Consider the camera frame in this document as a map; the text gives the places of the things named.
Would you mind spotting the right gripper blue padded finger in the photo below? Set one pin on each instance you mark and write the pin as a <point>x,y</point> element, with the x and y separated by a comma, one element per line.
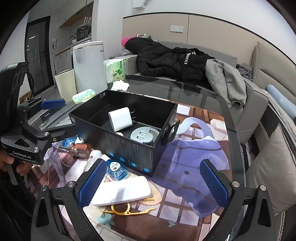
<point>89,182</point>
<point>217,183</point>
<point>52,104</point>

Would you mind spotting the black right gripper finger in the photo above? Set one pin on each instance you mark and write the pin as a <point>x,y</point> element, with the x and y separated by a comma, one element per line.
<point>59,133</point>

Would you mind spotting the blue liquid bottle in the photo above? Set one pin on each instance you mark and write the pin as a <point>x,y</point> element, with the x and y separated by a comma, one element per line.
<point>115,170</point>
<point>69,141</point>

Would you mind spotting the white rectangular device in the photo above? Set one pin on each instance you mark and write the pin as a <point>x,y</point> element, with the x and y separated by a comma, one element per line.
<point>123,191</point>

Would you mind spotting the brown amber bottle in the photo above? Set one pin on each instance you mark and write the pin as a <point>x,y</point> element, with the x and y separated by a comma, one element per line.
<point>77,150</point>

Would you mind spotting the white cylindrical tube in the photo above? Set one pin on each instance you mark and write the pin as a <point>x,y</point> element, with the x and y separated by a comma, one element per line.
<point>94,155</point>

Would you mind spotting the cream trash bin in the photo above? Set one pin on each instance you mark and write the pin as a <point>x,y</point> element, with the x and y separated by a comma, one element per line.
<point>66,84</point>

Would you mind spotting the black storage box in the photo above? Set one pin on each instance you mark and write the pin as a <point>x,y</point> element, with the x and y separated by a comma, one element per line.
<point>94,127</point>

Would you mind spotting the green pill case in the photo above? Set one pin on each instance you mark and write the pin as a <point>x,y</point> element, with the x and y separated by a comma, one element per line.
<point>83,96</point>

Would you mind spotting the anime printed desk mat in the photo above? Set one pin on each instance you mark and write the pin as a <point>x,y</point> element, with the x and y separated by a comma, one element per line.
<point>182,207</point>

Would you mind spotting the white air purifier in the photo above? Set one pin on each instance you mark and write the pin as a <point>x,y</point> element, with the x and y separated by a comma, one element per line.
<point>89,69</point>

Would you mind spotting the beige cushion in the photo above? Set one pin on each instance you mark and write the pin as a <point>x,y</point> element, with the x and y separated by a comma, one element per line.
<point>274,167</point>

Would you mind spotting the white charger cube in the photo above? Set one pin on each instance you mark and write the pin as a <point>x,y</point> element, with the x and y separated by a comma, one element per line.
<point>120,119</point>

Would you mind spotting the grey sofa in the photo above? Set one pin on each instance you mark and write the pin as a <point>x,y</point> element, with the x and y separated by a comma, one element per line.
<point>246,118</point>

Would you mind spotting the black glass door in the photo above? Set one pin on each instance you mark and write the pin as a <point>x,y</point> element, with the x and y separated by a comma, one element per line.
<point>37,53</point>

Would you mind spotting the crumpled white tissue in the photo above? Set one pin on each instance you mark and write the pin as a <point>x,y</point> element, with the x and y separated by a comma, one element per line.
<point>120,85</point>

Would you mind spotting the green tissue pack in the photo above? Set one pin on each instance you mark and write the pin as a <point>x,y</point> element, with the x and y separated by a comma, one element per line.
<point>114,69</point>

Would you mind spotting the black kitchen appliance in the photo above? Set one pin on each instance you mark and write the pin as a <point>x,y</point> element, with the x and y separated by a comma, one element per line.
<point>83,31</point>

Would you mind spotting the round grey usb hub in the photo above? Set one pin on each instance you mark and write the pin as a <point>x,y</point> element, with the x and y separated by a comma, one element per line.
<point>144,135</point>

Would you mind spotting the light blue pillow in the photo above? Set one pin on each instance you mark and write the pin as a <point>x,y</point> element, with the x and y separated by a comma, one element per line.
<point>281,99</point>

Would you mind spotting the grey hoodie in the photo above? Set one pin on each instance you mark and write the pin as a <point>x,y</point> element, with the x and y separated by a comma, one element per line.
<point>226,81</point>

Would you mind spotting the black puffer jacket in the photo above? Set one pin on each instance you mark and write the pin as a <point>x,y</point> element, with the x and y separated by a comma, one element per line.
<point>157,60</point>

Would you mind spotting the white wall switch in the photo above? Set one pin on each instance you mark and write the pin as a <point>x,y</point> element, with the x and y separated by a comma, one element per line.
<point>177,29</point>

